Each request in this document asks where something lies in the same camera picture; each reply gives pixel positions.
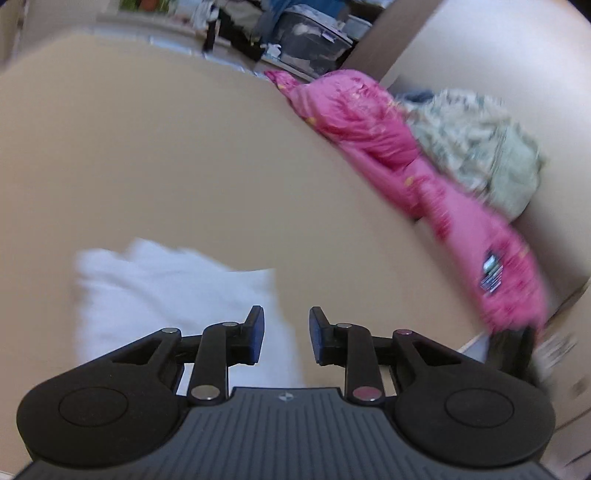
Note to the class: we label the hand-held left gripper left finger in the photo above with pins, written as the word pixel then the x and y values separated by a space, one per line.
pixel 256 334

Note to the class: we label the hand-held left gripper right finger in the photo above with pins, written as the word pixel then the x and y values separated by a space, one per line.
pixel 316 337

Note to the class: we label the white long-sleeved shirt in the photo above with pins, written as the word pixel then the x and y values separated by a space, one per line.
pixel 152 295

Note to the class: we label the dark blurred object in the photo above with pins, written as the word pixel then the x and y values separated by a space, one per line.
pixel 510 353

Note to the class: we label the pink printed blanket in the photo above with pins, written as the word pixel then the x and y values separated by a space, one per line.
pixel 369 138

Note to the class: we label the green patterned blanket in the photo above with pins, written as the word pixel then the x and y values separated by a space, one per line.
pixel 480 147

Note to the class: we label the clear plastic storage box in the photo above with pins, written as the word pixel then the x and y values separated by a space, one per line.
pixel 314 41

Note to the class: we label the blue cloth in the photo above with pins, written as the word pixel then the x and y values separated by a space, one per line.
pixel 307 5

